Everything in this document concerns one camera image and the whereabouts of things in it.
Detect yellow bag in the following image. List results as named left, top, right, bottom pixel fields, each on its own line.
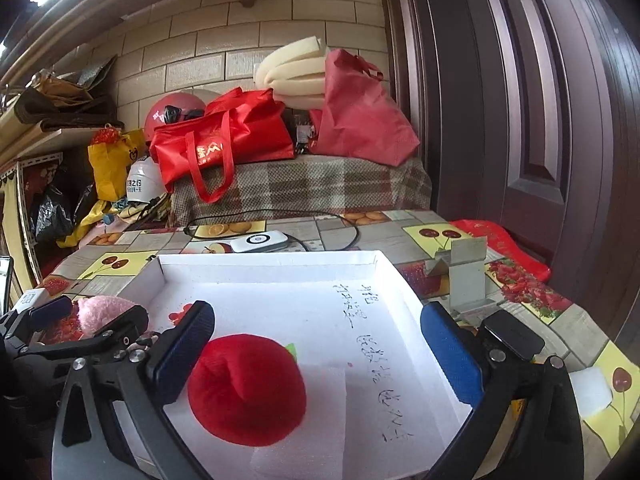
left=88, top=130, right=149, bottom=202

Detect red ornament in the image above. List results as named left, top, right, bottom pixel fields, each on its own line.
left=91, top=127, right=124, bottom=147

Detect red plastic bag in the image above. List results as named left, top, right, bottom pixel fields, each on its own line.
left=450, top=219, right=552, bottom=284

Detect matte red fabric bag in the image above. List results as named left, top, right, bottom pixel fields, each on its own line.
left=309, top=49, right=421, bottom=167

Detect thin white foam sheet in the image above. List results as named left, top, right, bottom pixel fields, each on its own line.
left=250, top=365, right=351, bottom=480

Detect pink helmet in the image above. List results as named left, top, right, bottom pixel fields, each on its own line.
left=143, top=89, right=221, bottom=141

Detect red plush apple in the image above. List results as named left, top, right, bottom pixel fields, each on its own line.
left=187, top=334, right=307, bottom=446

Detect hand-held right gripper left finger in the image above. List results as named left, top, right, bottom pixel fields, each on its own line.
left=52, top=301, right=217, bottom=480

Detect cream foam roll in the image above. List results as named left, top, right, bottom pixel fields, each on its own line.
left=253, top=35, right=332, bottom=111

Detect pink plush toy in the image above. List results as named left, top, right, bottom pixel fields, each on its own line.
left=74, top=296, right=137, bottom=336

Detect white helmet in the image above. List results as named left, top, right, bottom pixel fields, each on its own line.
left=125, top=156, right=167, bottom=207

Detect dark red door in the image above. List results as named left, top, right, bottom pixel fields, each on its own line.
left=375, top=0, right=640, bottom=361

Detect black cable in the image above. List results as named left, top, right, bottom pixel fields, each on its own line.
left=184, top=212, right=361, bottom=252

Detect white cardboard box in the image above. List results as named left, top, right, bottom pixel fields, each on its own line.
left=117, top=250, right=473, bottom=480

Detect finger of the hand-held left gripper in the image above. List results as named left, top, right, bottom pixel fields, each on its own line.
left=75, top=305, right=151, bottom=361
left=29, top=295, right=74, bottom=332

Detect small white box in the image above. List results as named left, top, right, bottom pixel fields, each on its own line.
left=20, top=287, right=49, bottom=312

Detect plaid covered bench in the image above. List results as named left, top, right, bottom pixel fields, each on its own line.
left=167, top=152, right=433, bottom=227

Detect wooden shelf board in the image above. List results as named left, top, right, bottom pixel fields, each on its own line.
left=0, top=110, right=127, bottom=170

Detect folded brown bags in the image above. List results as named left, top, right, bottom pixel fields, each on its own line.
left=10, top=54, right=126, bottom=133

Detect black plastic bag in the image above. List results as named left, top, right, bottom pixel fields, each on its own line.
left=29, top=184, right=96, bottom=247

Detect yellow cloth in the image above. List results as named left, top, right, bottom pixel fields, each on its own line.
left=56, top=199, right=172, bottom=249

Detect white power bank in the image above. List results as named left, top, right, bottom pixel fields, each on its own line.
left=230, top=230, right=290, bottom=255

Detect shiny red tote bag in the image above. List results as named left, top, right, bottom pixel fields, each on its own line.
left=149, top=87, right=296, bottom=204

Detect grey metal phone stand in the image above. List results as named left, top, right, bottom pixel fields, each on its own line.
left=425, top=236, right=502, bottom=316

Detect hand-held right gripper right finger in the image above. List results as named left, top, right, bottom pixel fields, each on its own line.
left=421, top=302, right=586, bottom=480

